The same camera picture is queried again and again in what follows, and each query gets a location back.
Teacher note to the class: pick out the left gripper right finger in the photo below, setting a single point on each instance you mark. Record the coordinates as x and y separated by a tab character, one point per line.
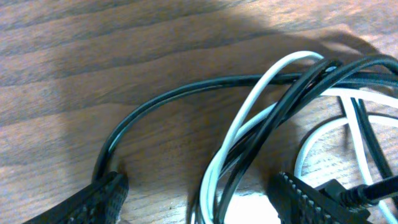
297	202

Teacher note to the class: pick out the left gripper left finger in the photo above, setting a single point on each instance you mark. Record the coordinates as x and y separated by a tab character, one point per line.
98	203

